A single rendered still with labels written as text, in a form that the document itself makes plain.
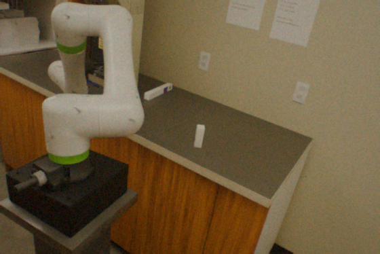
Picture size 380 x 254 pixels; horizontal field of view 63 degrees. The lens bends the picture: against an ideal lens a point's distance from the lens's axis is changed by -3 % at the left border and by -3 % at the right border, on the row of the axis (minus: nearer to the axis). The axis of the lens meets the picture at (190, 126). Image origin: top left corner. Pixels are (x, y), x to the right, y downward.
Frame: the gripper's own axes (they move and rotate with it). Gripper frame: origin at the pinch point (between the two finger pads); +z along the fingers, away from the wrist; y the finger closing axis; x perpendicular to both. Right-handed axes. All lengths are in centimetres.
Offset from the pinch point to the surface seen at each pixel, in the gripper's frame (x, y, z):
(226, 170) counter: 9, -90, -19
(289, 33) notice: -40, -75, 48
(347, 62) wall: -38, -109, 48
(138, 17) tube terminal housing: -25.4, -2.8, 12.5
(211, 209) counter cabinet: 30, -91, -22
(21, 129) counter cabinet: 70, 55, -21
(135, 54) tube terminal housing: -4.4, -5.6, 12.2
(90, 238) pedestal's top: 12, -75, -80
